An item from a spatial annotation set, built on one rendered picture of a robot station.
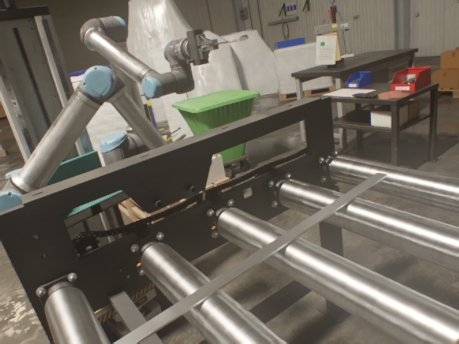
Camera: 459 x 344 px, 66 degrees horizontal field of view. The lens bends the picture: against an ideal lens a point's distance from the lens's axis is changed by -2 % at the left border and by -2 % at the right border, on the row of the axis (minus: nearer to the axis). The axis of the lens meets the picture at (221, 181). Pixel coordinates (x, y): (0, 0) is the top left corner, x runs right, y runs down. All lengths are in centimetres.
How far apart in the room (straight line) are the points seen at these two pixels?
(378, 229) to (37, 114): 163
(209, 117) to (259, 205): 234
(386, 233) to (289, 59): 690
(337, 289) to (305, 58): 715
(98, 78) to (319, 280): 105
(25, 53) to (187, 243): 124
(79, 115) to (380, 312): 121
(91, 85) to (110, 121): 299
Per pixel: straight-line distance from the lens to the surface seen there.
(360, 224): 119
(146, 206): 119
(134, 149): 198
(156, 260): 110
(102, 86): 146
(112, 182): 112
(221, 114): 377
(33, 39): 205
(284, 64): 787
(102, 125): 446
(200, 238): 133
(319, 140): 163
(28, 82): 202
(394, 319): 85
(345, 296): 91
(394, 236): 113
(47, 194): 110
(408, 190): 142
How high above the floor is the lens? 147
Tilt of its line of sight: 22 degrees down
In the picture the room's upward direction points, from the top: 11 degrees counter-clockwise
